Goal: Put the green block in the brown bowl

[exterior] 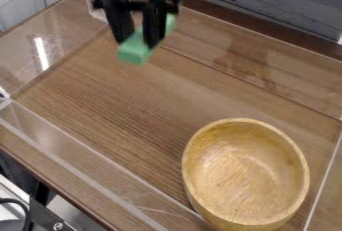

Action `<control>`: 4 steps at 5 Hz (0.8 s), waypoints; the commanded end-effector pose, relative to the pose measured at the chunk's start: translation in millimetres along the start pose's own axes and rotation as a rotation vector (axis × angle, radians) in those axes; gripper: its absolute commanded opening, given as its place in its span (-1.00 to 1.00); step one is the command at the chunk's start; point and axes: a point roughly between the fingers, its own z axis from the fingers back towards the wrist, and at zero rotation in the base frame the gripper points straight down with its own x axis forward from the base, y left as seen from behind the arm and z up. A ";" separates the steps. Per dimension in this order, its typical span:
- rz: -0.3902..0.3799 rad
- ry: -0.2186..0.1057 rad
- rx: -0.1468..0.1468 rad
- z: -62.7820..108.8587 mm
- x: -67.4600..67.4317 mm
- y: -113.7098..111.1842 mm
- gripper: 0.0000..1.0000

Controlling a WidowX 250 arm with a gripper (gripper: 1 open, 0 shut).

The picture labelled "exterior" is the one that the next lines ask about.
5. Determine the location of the brown wooden bowl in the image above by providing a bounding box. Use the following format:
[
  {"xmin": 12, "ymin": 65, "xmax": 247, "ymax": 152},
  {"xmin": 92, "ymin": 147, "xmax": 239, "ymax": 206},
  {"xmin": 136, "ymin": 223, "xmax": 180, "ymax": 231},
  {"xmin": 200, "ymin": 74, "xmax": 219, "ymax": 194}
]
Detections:
[{"xmin": 181, "ymin": 118, "xmax": 310, "ymax": 231}]

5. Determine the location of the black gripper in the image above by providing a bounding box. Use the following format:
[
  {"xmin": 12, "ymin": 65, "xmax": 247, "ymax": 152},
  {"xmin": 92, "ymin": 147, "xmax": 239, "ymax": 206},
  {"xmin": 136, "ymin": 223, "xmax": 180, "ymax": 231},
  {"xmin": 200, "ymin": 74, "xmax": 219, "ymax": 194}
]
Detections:
[{"xmin": 94, "ymin": 0, "xmax": 180, "ymax": 49}]

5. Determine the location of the black cable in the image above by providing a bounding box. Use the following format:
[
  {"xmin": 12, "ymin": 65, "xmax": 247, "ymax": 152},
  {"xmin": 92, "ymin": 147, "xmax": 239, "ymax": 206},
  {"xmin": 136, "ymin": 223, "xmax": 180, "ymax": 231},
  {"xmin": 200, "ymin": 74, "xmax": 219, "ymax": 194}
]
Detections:
[{"xmin": 0, "ymin": 197, "xmax": 48, "ymax": 231}]

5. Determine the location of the black metal bracket with bolt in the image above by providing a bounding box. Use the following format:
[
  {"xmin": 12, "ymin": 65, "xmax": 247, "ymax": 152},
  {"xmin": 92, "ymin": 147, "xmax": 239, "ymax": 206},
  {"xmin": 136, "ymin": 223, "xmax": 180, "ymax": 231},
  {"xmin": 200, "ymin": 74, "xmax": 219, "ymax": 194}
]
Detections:
[{"xmin": 29, "ymin": 198, "xmax": 77, "ymax": 231}]

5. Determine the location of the clear acrylic corner bracket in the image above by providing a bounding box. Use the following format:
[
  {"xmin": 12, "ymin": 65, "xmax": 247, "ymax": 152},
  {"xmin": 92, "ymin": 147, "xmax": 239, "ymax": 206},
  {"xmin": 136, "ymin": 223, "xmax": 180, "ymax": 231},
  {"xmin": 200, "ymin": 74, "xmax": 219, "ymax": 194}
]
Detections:
[{"xmin": 85, "ymin": 0, "xmax": 108, "ymax": 23}]

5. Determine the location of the green rectangular block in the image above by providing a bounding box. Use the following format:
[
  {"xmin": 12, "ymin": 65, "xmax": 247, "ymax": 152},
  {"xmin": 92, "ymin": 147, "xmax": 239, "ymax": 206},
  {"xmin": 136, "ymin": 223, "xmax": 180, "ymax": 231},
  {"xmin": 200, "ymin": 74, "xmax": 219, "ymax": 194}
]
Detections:
[{"xmin": 116, "ymin": 14, "xmax": 176, "ymax": 65}]

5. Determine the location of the clear acrylic tray wall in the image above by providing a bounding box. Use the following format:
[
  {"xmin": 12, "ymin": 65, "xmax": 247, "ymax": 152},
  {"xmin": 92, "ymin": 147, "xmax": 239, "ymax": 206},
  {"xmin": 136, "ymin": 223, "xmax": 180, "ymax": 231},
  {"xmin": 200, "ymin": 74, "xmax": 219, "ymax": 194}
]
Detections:
[{"xmin": 0, "ymin": 0, "xmax": 342, "ymax": 231}]

